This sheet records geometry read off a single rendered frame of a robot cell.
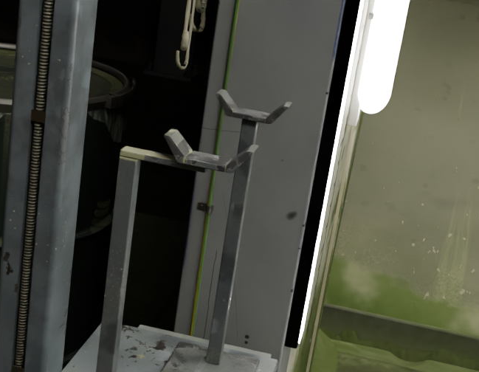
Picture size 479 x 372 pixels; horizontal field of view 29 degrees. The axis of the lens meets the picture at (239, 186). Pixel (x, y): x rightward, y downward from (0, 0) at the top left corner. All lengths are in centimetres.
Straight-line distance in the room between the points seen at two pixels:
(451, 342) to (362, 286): 31
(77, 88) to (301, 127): 52
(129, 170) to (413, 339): 213
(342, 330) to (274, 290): 144
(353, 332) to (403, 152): 59
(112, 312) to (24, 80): 24
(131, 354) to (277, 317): 41
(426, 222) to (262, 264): 154
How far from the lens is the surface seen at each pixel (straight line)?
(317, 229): 141
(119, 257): 85
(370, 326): 287
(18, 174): 94
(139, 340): 114
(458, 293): 289
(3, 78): 208
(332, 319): 287
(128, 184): 82
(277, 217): 141
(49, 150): 92
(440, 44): 314
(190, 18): 144
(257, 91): 136
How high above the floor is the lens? 132
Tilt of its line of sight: 18 degrees down
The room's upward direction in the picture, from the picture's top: 9 degrees clockwise
